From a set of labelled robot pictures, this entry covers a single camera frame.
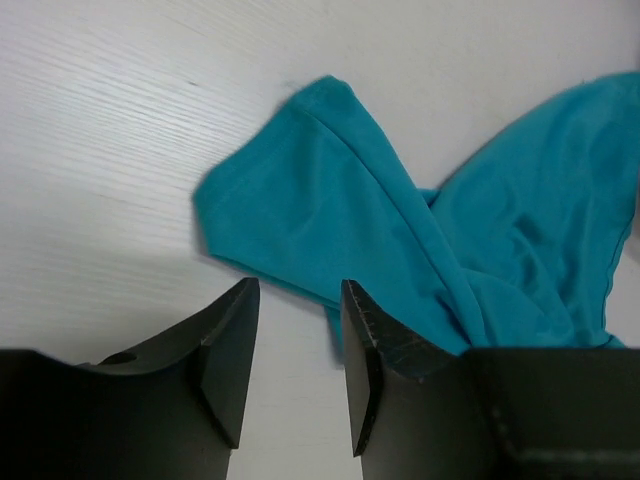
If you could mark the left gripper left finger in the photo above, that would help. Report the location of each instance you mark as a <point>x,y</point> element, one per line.
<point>171,407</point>

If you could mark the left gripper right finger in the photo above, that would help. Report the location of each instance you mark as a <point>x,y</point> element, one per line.
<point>418,412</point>

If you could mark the teal t shirt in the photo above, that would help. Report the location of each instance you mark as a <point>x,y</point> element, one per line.
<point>518,248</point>

